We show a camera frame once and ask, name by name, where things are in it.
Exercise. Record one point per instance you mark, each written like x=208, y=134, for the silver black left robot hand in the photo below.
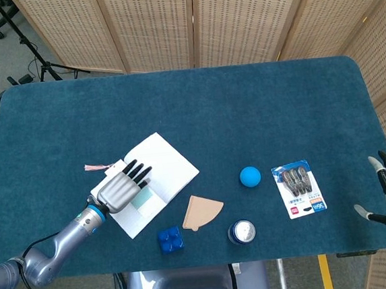
x=119, y=191

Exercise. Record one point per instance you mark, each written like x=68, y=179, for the teal and cream tasselled bookmark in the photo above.
x=144, y=201

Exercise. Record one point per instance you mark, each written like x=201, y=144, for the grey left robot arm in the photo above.
x=69, y=236

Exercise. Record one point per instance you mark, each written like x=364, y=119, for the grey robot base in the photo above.
x=192, y=286

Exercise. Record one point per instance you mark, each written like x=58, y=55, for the open white lined notebook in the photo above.
x=171, y=163

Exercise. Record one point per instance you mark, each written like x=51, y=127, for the blue plastic building block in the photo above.
x=171, y=240

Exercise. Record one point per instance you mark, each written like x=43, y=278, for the tan paper coffee filters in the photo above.
x=202, y=211

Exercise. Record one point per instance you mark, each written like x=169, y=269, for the blister pack of clips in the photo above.
x=298, y=189

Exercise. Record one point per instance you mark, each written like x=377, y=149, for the teal table cloth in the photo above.
x=210, y=109

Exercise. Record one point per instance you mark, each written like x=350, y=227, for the blue and white drink can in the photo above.
x=242, y=232

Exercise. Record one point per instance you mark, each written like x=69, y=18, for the blue foam ball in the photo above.
x=250, y=176

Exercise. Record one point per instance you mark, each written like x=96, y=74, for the black tripod stand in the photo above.
x=32, y=50

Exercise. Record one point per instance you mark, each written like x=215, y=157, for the woven wooden folding screen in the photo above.
x=155, y=26

